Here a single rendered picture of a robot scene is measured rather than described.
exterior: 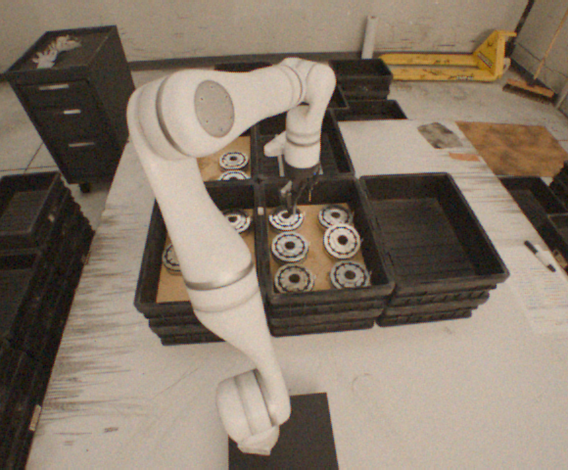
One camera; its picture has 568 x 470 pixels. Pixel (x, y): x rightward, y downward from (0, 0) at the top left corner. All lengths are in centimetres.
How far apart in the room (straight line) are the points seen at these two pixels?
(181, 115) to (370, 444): 81
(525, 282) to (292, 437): 88
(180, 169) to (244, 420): 35
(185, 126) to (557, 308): 120
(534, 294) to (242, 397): 101
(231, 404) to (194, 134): 37
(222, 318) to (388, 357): 64
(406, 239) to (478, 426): 52
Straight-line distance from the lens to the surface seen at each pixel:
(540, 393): 115
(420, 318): 103
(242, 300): 43
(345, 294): 79
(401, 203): 117
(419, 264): 102
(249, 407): 54
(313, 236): 101
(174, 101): 36
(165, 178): 42
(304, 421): 86
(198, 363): 98
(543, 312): 128
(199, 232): 41
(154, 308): 81
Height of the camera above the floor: 160
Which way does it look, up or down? 50 degrees down
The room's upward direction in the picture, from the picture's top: 1 degrees clockwise
